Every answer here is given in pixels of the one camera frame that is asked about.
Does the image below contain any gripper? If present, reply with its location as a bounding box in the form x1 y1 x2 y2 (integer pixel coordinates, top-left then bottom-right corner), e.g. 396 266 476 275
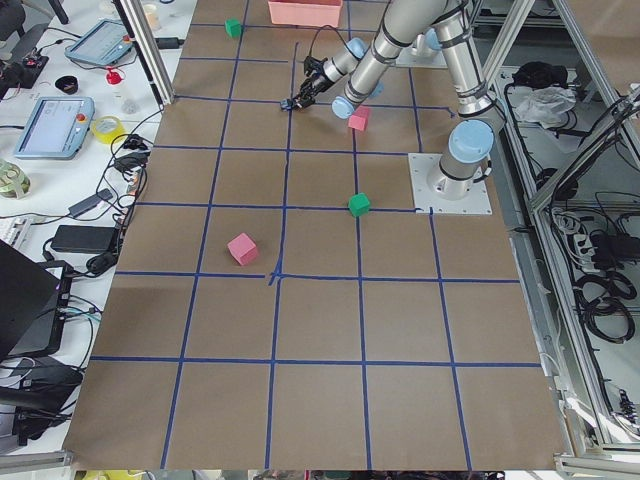
293 57 334 109

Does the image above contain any pink foam cube centre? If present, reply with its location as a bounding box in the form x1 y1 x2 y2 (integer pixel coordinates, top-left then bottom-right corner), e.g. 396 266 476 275
348 105 371 132

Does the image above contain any pink foam cube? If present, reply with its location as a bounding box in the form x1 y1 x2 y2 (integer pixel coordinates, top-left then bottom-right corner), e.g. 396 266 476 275
348 105 371 132
227 233 259 266

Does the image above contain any pink plastic bin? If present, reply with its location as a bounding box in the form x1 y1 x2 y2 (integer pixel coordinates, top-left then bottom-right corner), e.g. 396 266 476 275
267 0 343 27

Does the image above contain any green foam cube far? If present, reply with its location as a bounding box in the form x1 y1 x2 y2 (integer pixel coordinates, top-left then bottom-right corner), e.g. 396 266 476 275
224 18 243 38

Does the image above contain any green foam cube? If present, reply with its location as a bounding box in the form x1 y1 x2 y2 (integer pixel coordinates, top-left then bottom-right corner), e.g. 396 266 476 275
224 18 243 38
348 192 371 218

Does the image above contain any green foam cube centre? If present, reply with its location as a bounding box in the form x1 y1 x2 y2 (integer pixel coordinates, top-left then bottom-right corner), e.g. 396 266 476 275
348 192 371 218

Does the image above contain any pink foam cube near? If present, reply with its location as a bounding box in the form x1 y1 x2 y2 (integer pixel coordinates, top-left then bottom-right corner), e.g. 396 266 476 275
227 233 259 266

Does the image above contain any yellow tape roll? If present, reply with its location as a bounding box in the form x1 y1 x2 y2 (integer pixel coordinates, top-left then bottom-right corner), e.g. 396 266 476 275
90 115 126 145

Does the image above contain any teach pendant tablet far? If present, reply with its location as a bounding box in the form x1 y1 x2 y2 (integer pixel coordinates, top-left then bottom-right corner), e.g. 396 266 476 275
65 19 132 67

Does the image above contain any teach pendant tablet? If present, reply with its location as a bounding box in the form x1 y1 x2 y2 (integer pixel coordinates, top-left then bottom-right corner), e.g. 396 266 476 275
14 96 95 160
65 19 132 67

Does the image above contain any black bowl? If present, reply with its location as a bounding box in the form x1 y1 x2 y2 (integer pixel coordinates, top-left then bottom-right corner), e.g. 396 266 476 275
54 75 79 95

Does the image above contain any teach pendant tablet near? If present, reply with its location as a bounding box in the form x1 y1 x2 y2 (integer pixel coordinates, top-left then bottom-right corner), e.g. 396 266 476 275
14 96 95 160

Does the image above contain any black power adapter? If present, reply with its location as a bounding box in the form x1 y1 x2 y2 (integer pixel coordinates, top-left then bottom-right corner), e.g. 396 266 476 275
51 225 117 254

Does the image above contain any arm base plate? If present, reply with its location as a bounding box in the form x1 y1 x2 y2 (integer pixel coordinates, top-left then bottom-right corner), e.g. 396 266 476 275
395 46 446 69
408 153 492 216

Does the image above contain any aluminium frame post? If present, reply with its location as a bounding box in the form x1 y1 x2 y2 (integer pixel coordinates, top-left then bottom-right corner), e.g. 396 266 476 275
114 0 175 106

